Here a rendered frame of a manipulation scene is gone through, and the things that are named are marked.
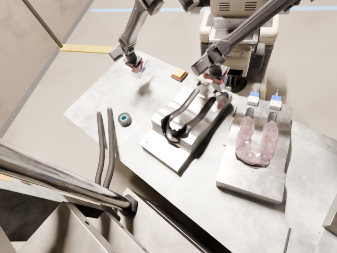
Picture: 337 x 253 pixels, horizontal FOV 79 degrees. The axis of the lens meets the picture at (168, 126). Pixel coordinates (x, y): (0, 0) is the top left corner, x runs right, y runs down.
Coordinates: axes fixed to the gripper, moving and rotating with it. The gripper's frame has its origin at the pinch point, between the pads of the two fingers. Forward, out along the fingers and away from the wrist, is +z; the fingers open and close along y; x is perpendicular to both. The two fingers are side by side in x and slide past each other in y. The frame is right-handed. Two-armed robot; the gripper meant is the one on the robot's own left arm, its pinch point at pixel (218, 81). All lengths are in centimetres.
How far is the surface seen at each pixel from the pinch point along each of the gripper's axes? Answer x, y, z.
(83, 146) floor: -84, -128, 69
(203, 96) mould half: -7.7, -5.8, 6.7
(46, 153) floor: -113, -158, 61
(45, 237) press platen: -82, 8, -42
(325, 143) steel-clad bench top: 2, 53, 26
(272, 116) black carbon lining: 0.5, 27.8, 16.7
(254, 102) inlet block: 2.0, 17.6, 12.2
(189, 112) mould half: -20.0, -6.8, 5.2
